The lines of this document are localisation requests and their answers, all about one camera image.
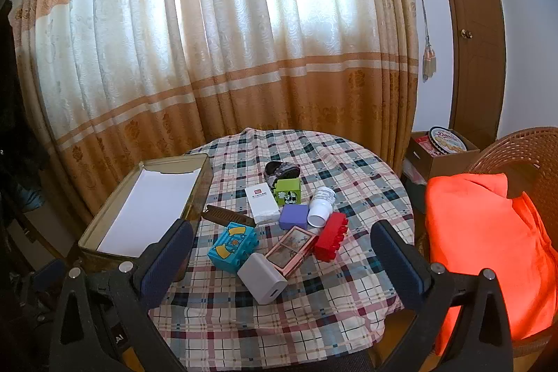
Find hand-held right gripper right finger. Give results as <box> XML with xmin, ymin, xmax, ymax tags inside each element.
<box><xmin>372</xmin><ymin>219</ymin><xmax>515</xmax><ymax>372</ymax></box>

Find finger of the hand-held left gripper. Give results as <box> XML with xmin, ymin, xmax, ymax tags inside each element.
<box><xmin>17</xmin><ymin>259</ymin><xmax>67</xmax><ymax>327</ymax></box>

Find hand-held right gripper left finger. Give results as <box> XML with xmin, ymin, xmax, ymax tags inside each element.
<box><xmin>48</xmin><ymin>219</ymin><xmax>195</xmax><ymax>372</ymax></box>

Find rectangular metal tin box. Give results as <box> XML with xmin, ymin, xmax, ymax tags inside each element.
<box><xmin>78</xmin><ymin>154</ymin><xmax>214</xmax><ymax>283</ymax></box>

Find blue toy block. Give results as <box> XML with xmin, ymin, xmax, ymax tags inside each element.
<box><xmin>208</xmin><ymin>223</ymin><xmax>259</xmax><ymax>274</ymax></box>

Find brown wooden comb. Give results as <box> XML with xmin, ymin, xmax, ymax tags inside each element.
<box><xmin>201</xmin><ymin>204</ymin><xmax>256</xmax><ymax>228</ymax></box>

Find red toy brick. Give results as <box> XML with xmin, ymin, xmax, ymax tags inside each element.
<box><xmin>313</xmin><ymin>212</ymin><xmax>349</xmax><ymax>262</ymax></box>

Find white charger adapter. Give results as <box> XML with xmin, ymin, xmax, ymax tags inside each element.
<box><xmin>237</xmin><ymin>253</ymin><xmax>289</xmax><ymax>305</ymax></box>

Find white plastic bottle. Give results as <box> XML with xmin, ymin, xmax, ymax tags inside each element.
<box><xmin>307</xmin><ymin>187</ymin><xmax>337</xmax><ymax>228</ymax></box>

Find pink makeup palette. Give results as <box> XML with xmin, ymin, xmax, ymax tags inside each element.
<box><xmin>265</xmin><ymin>226</ymin><xmax>318</xmax><ymax>279</ymax></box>

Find purple small box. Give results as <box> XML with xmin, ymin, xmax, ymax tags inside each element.
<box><xmin>279</xmin><ymin>204</ymin><xmax>310</xmax><ymax>230</ymax></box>

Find green toy block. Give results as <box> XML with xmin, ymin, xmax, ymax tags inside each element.
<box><xmin>274</xmin><ymin>177</ymin><xmax>304</xmax><ymax>207</ymax></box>

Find dark patterned hair clip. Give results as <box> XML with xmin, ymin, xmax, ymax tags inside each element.
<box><xmin>264</xmin><ymin>161</ymin><xmax>301</xmax><ymax>183</ymax></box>

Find white paper liner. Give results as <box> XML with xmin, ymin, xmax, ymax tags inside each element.
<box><xmin>97</xmin><ymin>167</ymin><xmax>202</xmax><ymax>258</ymax></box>

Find teal cloth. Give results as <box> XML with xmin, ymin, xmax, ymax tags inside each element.
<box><xmin>17</xmin><ymin>184</ymin><xmax>45</xmax><ymax>212</ymax></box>

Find plaid tablecloth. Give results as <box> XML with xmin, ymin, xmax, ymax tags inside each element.
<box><xmin>148</xmin><ymin>128</ymin><xmax>415</xmax><ymax>372</ymax></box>

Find cardboard box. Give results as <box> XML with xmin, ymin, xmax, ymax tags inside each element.
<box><xmin>407</xmin><ymin>131</ymin><xmax>481</xmax><ymax>181</ymax></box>

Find red packet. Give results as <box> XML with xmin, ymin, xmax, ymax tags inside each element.
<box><xmin>414</xmin><ymin>135</ymin><xmax>439</xmax><ymax>157</ymax></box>

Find round blue cookie tin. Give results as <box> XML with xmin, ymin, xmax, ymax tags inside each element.
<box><xmin>427</xmin><ymin>127</ymin><xmax>470</xmax><ymax>155</ymax></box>

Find black coat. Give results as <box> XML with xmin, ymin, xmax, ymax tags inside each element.
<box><xmin>0</xmin><ymin>0</ymin><xmax>54</xmax><ymax>225</ymax></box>

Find brown wicker chair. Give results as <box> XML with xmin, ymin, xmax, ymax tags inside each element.
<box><xmin>418</xmin><ymin>128</ymin><xmax>558</xmax><ymax>360</ymax></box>

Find cream and orange curtain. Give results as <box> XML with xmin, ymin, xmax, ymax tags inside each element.
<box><xmin>11</xmin><ymin>0</ymin><xmax>421</xmax><ymax>233</ymax></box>

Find curtain tieback tassel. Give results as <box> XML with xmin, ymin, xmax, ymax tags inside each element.
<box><xmin>416</xmin><ymin>0</ymin><xmax>438</xmax><ymax>84</ymax></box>

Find brown wooden door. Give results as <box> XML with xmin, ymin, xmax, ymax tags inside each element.
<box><xmin>425</xmin><ymin>0</ymin><xmax>509</xmax><ymax>146</ymax></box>

